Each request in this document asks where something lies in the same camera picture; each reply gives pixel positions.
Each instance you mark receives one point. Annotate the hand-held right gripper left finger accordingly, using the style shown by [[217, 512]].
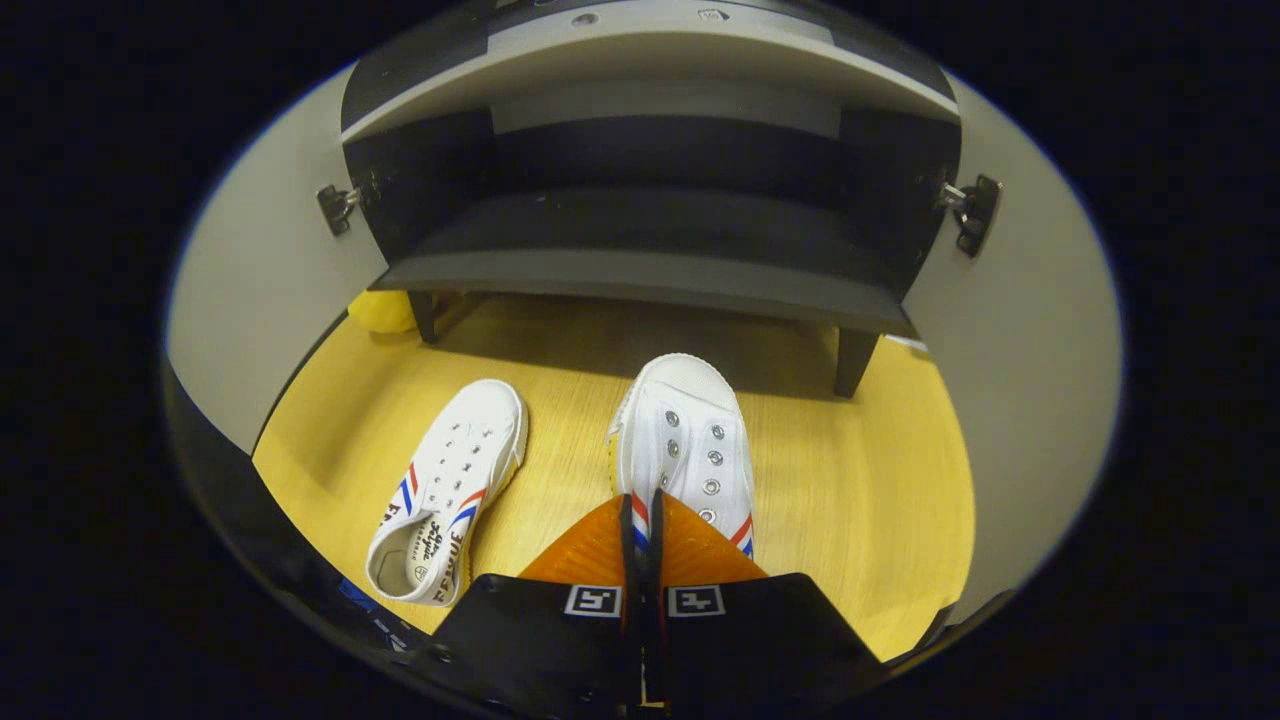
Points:
[[540, 650]]

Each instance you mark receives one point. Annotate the yellow soft object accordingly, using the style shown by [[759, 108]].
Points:
[[382, 312]]

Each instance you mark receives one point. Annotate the metal door hinge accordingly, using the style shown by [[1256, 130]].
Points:
[[335, 208], [975, 210]]

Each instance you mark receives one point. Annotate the white shoe cabinet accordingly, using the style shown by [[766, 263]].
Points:
[[650, 230]]

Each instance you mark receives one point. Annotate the white striped canvas shoe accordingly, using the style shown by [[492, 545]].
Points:
[[460, 470], [685, 420]]

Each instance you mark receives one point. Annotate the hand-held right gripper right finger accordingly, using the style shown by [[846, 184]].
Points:
[[760, 650]]

